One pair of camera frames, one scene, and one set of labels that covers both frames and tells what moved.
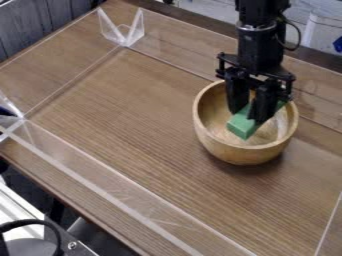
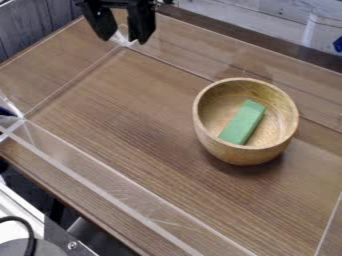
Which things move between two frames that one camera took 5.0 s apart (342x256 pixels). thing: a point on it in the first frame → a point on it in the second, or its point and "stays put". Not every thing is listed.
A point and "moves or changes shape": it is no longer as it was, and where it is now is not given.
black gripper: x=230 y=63 → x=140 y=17
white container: x=323 y=33 stays put
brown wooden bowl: x=260 y=146 stays put
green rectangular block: x=240 y=125 moves or changes shape
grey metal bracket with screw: x=72 y=246 stays put
